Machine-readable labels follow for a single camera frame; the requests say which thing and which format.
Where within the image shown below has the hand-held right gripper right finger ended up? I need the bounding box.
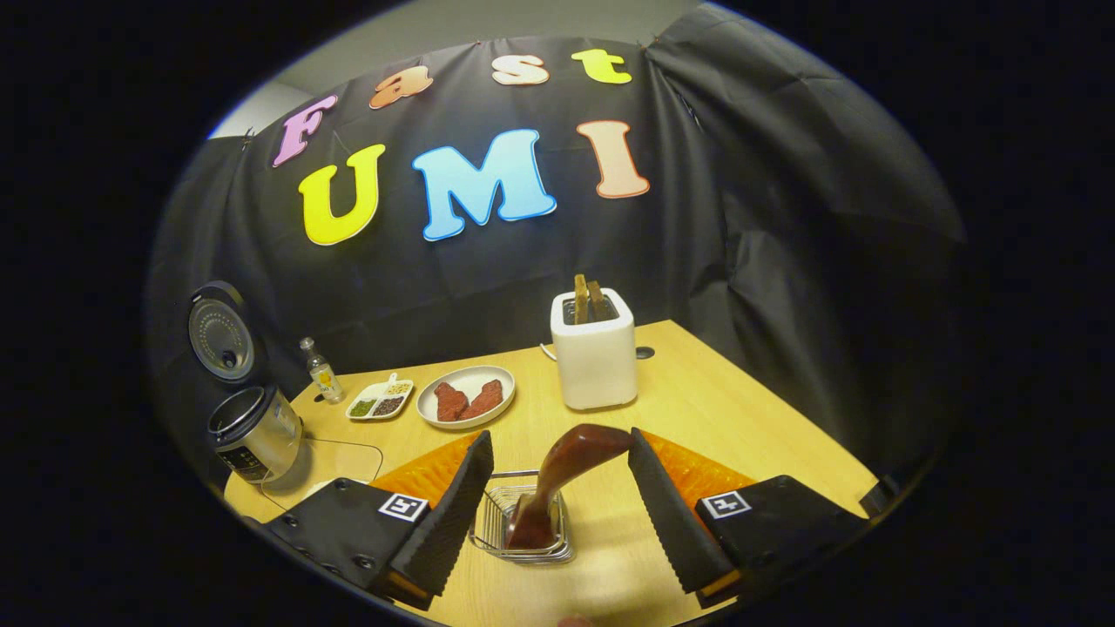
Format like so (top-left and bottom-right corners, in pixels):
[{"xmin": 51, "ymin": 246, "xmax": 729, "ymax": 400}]
[{"xmin": 627, "ymin": 427, "xmax": 870, "ymax": 609}]

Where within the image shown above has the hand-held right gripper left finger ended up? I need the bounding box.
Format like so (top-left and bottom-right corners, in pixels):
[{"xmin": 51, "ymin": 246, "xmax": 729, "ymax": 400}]
[{"xmin": 261, "ymin": 429, "xmax": 496, "ymax": 610}]

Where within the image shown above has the wire metal chopstick holder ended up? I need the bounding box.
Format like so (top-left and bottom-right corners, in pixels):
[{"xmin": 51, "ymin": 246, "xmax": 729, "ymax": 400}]
[{"xmin": 469, "ymin": 470, "xmax": 576, "ymax": 565}]

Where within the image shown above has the brown wooden spoon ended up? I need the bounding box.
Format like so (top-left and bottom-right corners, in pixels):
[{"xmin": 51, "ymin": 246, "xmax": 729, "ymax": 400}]
[{"xmin": 505, "ymin": 424, "xmax": 634, "ymax": 551}]

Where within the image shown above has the clear plastic rice box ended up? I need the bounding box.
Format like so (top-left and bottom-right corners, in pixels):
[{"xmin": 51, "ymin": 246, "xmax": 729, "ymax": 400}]
[{"xmin": 260, "ymin": 438, "xmax": 385, "ymax": 515}]

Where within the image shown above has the grey silver rice cooker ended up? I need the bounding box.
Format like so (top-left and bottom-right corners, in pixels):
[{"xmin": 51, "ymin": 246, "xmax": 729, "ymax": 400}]
[{"xmin": 186, "ymin": 280, "xmax": 304, "ymax": 485}]

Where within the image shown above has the red meat piece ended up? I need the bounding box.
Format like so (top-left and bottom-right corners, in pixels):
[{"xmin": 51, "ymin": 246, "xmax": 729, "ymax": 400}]
[
  {"xmin": 434, "ymin": 381, "xmax": 470, "ymax": 423},
  {"xmin": 460, "ymin": 379, "xmax": 504, "ymax": 421}
]

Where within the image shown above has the white divided seasoning dish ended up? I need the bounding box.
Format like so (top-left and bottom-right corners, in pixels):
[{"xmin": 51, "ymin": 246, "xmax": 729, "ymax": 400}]
[{"xmin": 346, "ymin": 373, "xmax": 416, "ymax": 421}]

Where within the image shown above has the white round plate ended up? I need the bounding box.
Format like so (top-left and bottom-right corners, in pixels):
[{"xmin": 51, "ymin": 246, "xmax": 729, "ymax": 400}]
[{"xmin": 416, "ymin": 365, "xmax": 517, "ymax": 431}]

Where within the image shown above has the white toaster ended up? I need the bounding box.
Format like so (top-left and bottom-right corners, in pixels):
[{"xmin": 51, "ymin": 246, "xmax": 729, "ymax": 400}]
[{"xmin": 550, "ymin": 287, "xmax": 639, "ymax": 411}]

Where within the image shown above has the small glass bottle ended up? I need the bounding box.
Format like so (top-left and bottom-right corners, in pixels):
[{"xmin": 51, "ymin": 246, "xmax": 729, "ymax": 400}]
[{"xmin": 300, "ymin": 337, "xmax": 346, "ymax": 404}]

